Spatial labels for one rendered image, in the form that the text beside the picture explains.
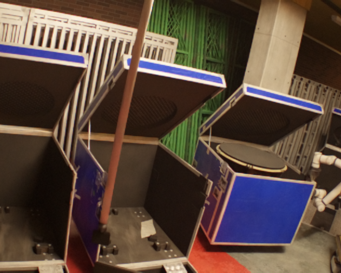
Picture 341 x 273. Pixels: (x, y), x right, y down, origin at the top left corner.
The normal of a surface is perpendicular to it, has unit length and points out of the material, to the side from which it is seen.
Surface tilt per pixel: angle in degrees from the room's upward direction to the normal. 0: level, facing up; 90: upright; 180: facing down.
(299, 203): 90
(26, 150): 90
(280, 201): 90
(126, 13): 90
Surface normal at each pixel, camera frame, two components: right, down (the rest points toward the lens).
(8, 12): 0.53, 0.27
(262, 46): -0.83, -0.06
